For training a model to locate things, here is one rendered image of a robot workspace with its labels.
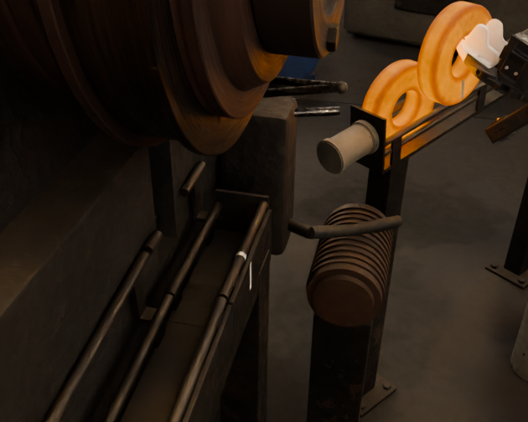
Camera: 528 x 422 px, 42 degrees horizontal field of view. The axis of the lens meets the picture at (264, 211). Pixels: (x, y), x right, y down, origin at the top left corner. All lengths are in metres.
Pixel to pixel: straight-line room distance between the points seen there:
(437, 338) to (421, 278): 0.23
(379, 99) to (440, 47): 0.15
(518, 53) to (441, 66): 0.11
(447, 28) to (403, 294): 0.99
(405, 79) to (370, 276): 0.33
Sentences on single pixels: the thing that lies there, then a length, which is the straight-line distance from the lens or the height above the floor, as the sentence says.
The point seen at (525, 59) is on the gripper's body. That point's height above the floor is 0.86.
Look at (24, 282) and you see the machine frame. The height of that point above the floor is 0.87.
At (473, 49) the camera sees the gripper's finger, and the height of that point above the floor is 0.85.
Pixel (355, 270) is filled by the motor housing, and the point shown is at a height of 0.53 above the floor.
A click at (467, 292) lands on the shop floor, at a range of 1.93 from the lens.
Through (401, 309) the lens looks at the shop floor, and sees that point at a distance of 1.84.
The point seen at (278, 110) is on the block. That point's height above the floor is 0.80.
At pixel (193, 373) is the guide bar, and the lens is 0.68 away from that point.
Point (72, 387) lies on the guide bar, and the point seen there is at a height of 0.75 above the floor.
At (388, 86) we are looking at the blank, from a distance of 1.14.
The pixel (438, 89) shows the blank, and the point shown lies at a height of 0.79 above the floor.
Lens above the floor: 1.21
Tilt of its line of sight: 34 degrees down
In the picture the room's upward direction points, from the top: 1 degrees clockwise
